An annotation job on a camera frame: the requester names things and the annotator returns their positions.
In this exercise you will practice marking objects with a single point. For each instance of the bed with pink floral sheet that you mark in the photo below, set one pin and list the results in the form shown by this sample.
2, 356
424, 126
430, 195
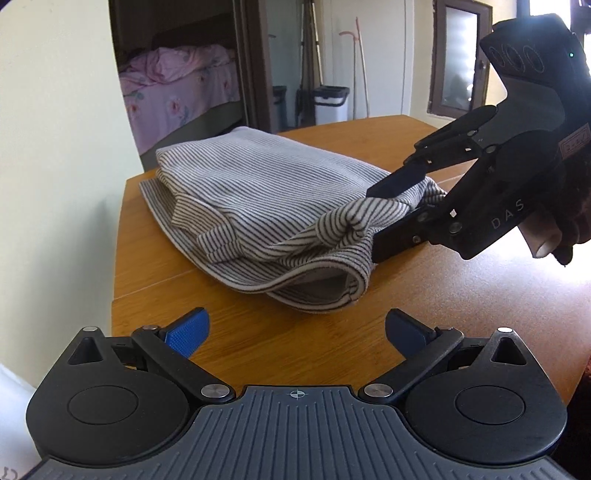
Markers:
171, 110

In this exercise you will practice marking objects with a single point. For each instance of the pink cane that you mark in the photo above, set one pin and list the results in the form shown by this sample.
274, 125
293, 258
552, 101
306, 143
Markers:
354, 74

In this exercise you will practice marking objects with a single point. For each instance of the person's right hand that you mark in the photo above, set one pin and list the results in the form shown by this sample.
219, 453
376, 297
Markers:
575, 198

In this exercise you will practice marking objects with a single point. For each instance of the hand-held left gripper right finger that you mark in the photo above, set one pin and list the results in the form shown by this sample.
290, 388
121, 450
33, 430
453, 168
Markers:
406, 334

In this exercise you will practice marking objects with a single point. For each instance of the wooden stick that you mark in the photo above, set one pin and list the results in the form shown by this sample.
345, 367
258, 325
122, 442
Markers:
364, 83

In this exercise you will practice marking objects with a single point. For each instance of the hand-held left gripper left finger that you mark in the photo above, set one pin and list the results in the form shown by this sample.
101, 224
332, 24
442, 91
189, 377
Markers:
189, 332

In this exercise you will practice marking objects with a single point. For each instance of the brown door frame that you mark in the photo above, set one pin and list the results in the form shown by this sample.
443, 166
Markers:
258, 69

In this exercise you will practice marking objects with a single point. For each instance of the brown framed window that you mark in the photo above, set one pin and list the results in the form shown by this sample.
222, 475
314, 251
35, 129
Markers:
457, 55

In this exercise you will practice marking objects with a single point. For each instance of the white bin with black lid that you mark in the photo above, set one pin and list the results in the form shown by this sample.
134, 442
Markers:
330, 106

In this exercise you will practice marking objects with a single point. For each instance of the crumpled pink quilt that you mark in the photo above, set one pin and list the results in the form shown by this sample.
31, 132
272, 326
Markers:
175, 62

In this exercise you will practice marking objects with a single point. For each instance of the grey striped shirt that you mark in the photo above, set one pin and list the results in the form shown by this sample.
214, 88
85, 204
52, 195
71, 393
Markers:
258, 194

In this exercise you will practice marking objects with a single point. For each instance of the dark mop poles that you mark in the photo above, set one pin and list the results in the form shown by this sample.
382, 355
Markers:
310, 46

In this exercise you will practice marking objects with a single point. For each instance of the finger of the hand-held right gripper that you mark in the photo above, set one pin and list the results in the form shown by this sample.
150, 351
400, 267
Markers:
397, 237
397, 182

